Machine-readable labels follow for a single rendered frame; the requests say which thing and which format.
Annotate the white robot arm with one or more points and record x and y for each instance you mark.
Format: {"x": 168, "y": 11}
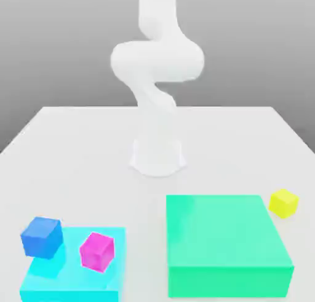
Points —
{"x": 157, "y": 61}

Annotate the small magenta cube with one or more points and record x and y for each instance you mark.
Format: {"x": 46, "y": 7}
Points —
{"x": 97, "y": 252}

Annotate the small yellow cube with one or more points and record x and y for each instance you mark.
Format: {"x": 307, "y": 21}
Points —
{"x": 283, "y": 203}

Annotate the small blue cube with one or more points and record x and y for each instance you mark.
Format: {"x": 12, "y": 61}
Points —
{"x": 41, "y": 238}

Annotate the large green box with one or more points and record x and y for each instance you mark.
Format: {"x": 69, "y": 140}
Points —
{"x": 221, "y": 233}

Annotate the large cyan box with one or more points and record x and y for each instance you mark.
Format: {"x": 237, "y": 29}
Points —
{"x": 98, "y": 284}

